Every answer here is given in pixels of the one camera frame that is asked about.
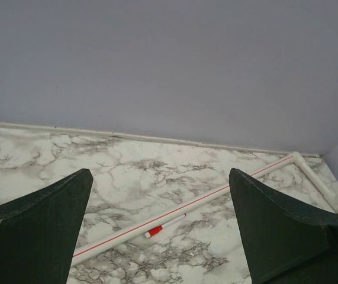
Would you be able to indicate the white PVC pipe rack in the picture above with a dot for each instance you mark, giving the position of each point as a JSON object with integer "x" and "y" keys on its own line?
{"x": 92, "y": 249}

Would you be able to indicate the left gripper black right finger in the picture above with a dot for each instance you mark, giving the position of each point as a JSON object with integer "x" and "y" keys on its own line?
{"x": 284, "y": 239}

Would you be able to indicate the red capped white pen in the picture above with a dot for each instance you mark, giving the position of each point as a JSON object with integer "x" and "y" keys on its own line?
{"x": 159, "y": 228}

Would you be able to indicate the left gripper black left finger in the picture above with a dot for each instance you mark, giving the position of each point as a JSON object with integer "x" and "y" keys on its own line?
{"x": 39, "y": 231}

